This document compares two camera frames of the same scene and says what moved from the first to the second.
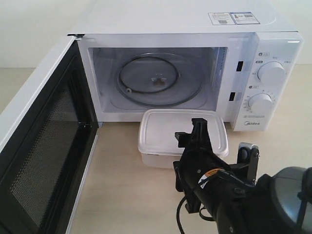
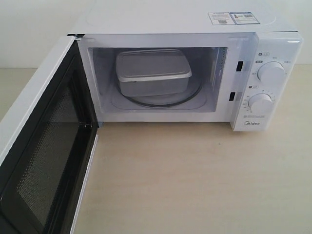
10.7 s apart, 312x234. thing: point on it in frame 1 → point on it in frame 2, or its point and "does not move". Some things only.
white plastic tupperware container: (157, 141) → (152, 72)
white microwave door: (48, 132) does not move
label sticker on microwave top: (223, 18) does not move
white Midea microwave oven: (243, 57) does not move
